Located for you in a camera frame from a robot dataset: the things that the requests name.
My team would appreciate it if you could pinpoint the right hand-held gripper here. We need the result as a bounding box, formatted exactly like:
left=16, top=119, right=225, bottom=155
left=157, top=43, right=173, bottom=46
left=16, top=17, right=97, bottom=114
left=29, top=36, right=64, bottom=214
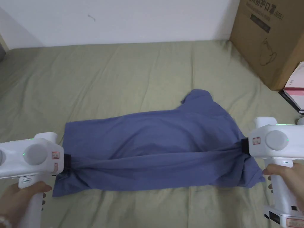
left=241, top=116, right=304, bottom=228

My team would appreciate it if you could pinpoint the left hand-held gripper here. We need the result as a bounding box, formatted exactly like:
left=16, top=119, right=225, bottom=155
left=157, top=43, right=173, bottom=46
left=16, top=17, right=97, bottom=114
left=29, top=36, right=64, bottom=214
left=0, top=132, right=72, bottom=228

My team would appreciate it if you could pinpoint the blue shirt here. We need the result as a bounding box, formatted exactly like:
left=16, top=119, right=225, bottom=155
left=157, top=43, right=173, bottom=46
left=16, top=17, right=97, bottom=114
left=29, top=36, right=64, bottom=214
left=52, top=89, right=266, bottom=197

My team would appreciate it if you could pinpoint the person's right hand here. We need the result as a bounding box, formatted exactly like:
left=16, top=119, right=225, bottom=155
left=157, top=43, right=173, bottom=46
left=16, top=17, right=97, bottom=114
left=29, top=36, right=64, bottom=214
left=262, top=162, right=304, bottom=219

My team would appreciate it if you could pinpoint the person's left hand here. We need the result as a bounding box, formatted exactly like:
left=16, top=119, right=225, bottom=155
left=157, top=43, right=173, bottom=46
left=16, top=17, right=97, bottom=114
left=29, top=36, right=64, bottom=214
left=0, top=181, right=53, bottom=228

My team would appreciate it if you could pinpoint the white and dark red box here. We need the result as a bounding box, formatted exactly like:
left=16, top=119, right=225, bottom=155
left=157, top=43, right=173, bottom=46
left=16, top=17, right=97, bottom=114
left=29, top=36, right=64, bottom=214
left=278, top=61, right=304, bottom=116

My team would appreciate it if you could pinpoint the brown cardboard carton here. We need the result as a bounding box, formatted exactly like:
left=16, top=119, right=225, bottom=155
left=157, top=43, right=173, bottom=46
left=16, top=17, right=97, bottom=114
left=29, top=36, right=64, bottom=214
left=229, top=0, right=304, bottom=91

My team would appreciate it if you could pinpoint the bed with pale green sheet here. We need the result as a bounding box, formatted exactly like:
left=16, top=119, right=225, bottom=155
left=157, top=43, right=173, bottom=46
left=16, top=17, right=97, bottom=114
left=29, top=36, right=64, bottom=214
left=0, top=39, right=304, bottom=228

